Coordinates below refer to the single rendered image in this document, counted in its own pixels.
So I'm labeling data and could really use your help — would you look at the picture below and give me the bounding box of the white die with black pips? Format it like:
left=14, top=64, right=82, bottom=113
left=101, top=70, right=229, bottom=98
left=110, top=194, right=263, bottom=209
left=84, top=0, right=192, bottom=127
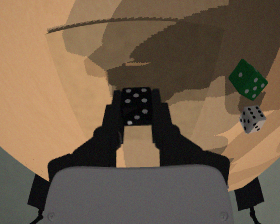
left=239, top=105, right=266, bottom=134

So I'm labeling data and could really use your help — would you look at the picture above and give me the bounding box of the green die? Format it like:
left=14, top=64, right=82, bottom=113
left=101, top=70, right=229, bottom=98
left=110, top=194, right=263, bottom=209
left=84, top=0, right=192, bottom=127
left=228, top=59, right=268, bottom=101

